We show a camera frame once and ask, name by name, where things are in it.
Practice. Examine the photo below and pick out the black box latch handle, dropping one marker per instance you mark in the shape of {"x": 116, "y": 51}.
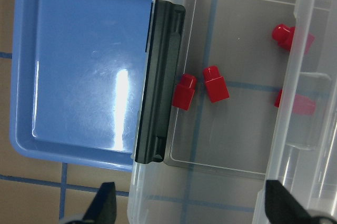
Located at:
{"x": 163, "y": 48}

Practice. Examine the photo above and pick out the clear plastic storage box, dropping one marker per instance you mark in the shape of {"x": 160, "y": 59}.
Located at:
{"x": 216, "y": 154}

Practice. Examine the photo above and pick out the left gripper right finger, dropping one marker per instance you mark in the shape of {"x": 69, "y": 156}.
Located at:
{"x": 282, "y": 207}

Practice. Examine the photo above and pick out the clear plastic box lid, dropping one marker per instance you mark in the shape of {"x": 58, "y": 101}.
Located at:
{"x": 303, "y": 151}

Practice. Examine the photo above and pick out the blue plastic tray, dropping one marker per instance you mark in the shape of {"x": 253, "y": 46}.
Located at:
{"x": 78, "y": 69}

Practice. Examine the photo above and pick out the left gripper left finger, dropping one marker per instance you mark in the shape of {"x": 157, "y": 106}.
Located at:
{"x": 103, "y": 208}

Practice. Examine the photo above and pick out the red block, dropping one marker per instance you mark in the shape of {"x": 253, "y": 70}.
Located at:
{"x": 284, "y": 36}
{"x": 215, "y": 84}
{"x": 303, "y": 105}
{"x": 184, "y": 92}

